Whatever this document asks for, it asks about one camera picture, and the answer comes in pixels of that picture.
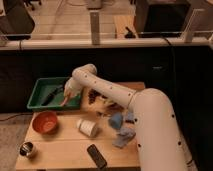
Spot green plastic tray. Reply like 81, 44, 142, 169
27, 77, 81, 112

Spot black spatula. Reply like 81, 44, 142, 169
41, 85, 64, 106

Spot black remote control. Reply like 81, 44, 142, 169
87, 144, 107, 170

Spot white cup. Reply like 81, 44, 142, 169
77, 119, 98, 137

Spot orange bowl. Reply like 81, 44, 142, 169
32, 111, 58, 134

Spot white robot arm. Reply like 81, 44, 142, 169
65, 64, 188, 171

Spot blue-grey cloth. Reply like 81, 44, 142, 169
113, 127, 136, 148

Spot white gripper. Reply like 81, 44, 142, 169
64, 78, 83, 99

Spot blue sponge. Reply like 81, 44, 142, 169
125, 112, 134, 123

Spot blue cup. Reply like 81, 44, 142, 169
108, 113, 123, 130

